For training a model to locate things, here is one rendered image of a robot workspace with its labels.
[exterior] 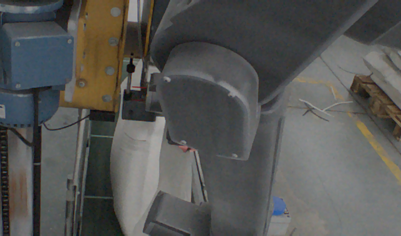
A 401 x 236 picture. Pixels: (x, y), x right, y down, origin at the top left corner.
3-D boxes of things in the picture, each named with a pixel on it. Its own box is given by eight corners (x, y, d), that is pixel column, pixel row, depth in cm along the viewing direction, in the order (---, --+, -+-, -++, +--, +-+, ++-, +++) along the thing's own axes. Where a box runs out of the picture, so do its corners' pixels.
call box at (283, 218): (285, 235, 124) (292, 218, 121) (256, 235, 123) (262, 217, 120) (277, 214, 131) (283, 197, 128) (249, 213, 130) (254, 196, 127)
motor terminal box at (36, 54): (72, 96, 84) (76, 35, 78) (12, 104, 79) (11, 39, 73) (56, 75, 90) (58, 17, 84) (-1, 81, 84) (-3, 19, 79)
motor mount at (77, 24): (78, 105, 89) (83, 23, 81) (42, 102, 88) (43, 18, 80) (88, 45, 113) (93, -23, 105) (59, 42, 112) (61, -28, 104)
